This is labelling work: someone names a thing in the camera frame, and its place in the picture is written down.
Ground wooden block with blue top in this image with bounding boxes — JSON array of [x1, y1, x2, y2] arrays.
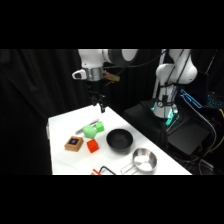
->
[[64, 135, 84, 153]]

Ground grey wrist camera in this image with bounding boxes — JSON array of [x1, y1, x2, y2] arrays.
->
[[71, 69, 88, 81]]

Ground large green soft block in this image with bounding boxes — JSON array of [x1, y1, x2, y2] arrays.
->
[[82, 123, 99, 140]]

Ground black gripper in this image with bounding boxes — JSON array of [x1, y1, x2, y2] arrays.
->
[[87, 80, 107, 114]]

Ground black robot stand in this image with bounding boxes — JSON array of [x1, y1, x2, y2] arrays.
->
[[165, 112, 212, 157]]

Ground steel saucepan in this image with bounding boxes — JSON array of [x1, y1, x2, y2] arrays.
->
[[119, 147, 158, 175]]

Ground black bowl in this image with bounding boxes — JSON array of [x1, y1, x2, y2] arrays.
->
[[105, 128, 134, 153]]

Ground black curtain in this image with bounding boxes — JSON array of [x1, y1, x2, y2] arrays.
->
[[0, 49, 224, 176]]

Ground yellow cable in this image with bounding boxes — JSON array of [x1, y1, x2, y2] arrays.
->
[[209, 108, 224, 153]]

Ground small green cube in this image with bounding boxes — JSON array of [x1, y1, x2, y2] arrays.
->
[[94, 121, 106, 133]]

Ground red cube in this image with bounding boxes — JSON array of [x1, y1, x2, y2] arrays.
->
[[86, 138, 100, 154]]

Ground orange and black tool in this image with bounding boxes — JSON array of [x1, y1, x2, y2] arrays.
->
[[90, 165, 117, 176]]

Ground laptop with blue glow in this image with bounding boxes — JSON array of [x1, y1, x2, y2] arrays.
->
[[179, 87, 224, 111]]

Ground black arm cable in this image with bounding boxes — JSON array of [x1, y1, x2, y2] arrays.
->
[[103, 49, 168, 70]]

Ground tan cable connector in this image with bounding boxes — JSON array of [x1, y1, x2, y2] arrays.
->
[[102, 70, 121, 83]]

